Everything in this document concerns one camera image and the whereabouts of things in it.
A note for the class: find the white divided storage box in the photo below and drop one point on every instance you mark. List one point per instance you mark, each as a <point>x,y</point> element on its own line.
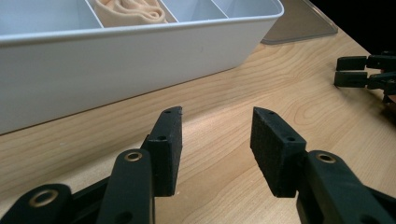
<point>124,62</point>

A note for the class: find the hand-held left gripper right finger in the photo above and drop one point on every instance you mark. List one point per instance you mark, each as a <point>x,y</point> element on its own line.
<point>277,155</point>

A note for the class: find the brown tray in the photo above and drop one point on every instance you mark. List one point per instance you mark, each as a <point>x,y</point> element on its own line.
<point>302,21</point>

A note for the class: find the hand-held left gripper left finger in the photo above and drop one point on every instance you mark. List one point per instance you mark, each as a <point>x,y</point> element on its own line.
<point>165,155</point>

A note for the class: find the beige sock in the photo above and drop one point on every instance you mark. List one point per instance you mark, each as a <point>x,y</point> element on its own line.
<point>130,12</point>

